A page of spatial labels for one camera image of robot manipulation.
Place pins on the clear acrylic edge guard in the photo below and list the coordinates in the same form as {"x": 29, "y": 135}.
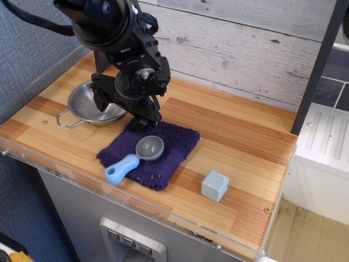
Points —
{"x": 239, "y": 222}

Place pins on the blue grey measuring scoop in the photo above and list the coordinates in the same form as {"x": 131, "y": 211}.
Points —
{"x": 149, "y": 148}

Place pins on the steel button panel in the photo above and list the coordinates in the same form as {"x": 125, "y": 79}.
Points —
{"x": 125, "y": 244}

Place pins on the purple towel cloth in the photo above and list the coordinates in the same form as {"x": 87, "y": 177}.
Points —
{"x": 178, "y": 144}

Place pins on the yellow black object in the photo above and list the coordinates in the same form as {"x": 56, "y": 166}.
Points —
{"x": 11, "y": 250}

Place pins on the dark grey right post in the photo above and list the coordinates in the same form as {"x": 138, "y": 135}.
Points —
{"x": 323, "y": 54}

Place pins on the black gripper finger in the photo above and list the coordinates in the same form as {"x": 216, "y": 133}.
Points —
{"x": 101, "y": 99}
{"x": 138, "y": 123}

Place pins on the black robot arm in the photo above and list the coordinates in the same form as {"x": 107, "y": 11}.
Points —
{"x": 109, "y": 15}

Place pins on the dark grey left post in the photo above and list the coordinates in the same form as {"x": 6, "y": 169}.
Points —
{"x": 102, "y": 61}

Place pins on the dark grey post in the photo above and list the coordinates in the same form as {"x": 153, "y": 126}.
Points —
{"x": 102, "y": 61}
{"x": 323, "y": 54}

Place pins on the small steel bowl with handle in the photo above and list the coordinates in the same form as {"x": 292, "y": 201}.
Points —
{"x": 81, "y": 104}

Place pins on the pale grey block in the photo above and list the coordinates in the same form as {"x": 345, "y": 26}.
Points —
{"x": 214, "y": 185}

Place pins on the white toy sink unit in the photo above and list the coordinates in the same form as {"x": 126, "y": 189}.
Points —
{"x": 317, "y": 179}

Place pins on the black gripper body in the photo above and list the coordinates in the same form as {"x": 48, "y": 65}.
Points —
{"x": 143, "y": 72}

